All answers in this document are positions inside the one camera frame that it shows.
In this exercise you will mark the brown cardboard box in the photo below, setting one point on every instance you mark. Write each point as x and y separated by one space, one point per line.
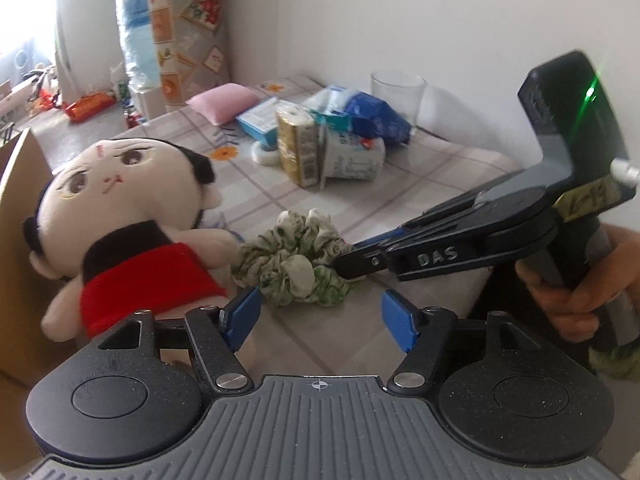
20 240

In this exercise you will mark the blue patterned plastic bundle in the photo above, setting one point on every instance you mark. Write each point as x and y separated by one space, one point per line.
135 30

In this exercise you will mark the clear drinking glass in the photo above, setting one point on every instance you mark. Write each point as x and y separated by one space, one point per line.
397 95

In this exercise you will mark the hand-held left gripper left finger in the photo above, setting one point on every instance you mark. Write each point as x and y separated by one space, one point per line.
245 312

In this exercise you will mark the white yogurt cup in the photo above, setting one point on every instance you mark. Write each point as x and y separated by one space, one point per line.
352 160

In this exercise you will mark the gold tissue pack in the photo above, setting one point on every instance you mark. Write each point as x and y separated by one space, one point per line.
297 145

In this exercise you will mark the plush doll with red top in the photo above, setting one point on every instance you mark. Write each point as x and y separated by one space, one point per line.
130 240

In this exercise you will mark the blue wet wipes pack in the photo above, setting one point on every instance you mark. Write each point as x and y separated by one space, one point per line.
375 115

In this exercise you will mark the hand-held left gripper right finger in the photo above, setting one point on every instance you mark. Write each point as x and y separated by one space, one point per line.
397 317

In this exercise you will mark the green floral scrunchie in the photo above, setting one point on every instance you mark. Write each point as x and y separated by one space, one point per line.
285 260

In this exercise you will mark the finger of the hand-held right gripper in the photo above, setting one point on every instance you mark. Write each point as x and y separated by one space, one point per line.
360 262
380 239

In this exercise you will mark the person's right hand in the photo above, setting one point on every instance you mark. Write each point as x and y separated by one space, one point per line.
605 280

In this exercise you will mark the white and red toothpaste tube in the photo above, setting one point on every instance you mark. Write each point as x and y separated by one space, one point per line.
264 154

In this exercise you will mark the blue and white tissue box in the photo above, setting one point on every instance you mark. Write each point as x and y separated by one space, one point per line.
257 122

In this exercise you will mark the orange packet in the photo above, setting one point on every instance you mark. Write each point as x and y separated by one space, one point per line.
90 106

